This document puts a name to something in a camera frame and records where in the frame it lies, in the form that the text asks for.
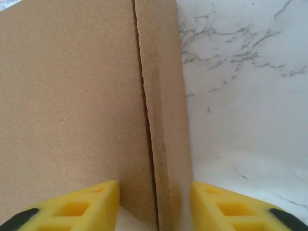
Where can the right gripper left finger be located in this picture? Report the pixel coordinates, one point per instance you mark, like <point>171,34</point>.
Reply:
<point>72,211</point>

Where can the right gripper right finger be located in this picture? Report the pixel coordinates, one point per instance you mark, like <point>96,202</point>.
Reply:
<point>235,211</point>

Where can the brown cardboard box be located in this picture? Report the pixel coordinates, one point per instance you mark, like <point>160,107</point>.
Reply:
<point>72,96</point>

